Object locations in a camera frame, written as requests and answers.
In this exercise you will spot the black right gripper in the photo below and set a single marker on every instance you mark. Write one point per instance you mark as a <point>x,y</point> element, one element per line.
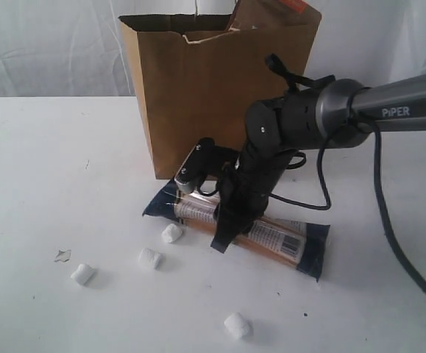
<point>246,179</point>

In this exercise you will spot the long noodle package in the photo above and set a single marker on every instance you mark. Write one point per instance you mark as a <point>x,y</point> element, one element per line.
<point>297,244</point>

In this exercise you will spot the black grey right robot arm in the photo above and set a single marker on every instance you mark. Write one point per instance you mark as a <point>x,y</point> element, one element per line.
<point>330,114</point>

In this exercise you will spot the large brown paper bag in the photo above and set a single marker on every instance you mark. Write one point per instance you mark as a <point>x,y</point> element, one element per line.
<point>194,79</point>

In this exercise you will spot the white marshmallow upper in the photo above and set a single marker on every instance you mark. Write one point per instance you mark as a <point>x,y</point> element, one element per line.
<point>171,233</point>

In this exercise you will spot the white marshmallow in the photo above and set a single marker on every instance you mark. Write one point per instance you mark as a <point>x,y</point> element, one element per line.
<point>82,274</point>
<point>149,259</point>
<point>237,326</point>
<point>171,233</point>

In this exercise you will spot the white marshmallow middle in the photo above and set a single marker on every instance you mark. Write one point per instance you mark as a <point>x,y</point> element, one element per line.
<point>149,259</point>

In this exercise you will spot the white marshmallow lower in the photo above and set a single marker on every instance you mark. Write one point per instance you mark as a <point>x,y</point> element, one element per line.
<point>237,326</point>

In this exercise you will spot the white marshmallow left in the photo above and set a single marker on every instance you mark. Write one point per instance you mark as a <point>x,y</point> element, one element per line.
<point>82,274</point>

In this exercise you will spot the torn paper scrap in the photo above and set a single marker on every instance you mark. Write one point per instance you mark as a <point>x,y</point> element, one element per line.
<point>63,256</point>

